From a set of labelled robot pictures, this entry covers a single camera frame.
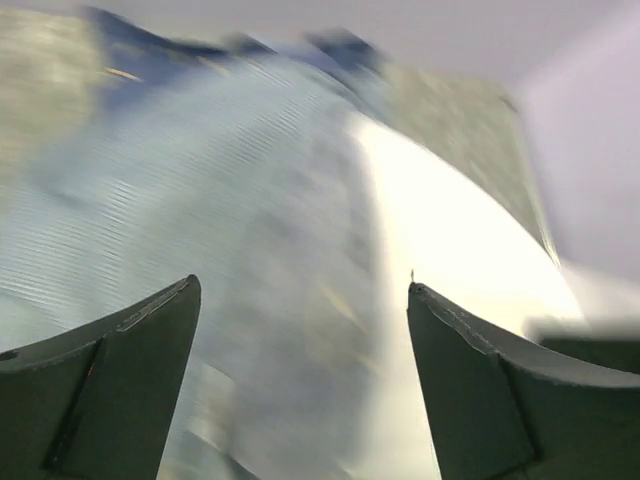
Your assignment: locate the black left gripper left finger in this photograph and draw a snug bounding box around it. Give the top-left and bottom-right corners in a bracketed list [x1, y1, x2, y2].
[1, 275, 201, 480]

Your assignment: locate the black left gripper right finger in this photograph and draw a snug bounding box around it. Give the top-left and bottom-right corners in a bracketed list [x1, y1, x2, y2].
[407, 283, 639, 480]

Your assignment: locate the white pillow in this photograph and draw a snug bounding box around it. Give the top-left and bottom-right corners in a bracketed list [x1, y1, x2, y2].
[347, 113, 583, 479]

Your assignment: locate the blue pillowcase with gold print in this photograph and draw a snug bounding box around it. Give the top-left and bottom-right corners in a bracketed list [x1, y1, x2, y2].
[1, 8, 388, 479]

